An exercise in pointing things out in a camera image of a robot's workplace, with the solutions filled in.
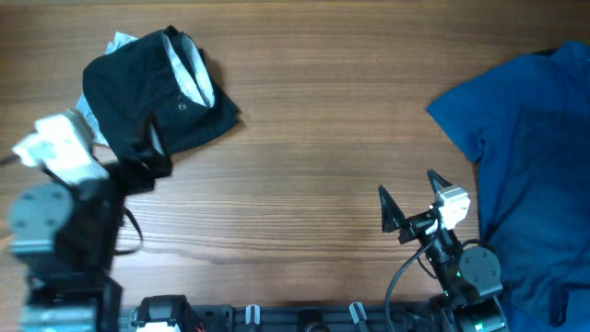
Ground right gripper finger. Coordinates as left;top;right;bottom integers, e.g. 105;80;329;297
427;169;452;193
378;185;406;233

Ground black shorts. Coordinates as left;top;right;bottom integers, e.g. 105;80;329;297
82;26;240;161

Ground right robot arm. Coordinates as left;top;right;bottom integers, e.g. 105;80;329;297
378;170;509;332

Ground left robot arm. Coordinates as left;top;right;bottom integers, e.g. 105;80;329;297
7;110;172;331

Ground folded light blue jeans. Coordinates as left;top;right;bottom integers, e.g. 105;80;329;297
76;31;138;147

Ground blue short-sleeve shirt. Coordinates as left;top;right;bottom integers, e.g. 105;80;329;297
428;41;589;331

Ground left black cable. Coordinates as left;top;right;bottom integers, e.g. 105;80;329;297
112;205;145;257

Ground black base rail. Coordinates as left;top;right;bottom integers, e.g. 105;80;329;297
119;294;443;332

